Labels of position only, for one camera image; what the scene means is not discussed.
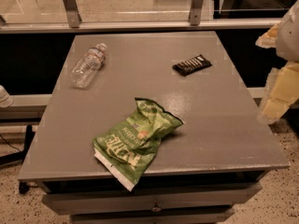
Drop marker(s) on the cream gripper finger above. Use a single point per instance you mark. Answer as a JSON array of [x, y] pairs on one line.
[[268, 39], [280, 92]]

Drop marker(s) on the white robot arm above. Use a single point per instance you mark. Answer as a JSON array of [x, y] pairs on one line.
[[288, 36]]

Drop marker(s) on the right metal window bracket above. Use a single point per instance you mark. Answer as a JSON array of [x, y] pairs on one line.
[[195, 12]]

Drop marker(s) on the left metal window bracket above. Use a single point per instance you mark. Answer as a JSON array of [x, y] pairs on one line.
[[73, 17]]

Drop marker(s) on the metal window bracket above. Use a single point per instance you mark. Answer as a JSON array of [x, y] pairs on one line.
[[195, 12], [73, 17]]

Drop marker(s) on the clear plastic water bottle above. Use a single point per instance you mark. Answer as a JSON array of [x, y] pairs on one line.
[[87, 66]]

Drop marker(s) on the grey table drawer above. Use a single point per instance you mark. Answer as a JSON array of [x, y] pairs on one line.
[[147, 199]]

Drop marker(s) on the white object at left edge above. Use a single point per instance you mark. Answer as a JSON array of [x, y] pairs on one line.
[[5, 99]]

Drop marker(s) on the black rxbar chocolate bar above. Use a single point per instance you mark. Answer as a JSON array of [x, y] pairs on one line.
[[192, 65]]

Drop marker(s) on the green jalapeno chip bag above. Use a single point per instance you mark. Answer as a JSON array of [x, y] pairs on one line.
[[128, 148]]

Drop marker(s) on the black stand base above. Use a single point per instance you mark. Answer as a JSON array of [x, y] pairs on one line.
[[20, 155]]

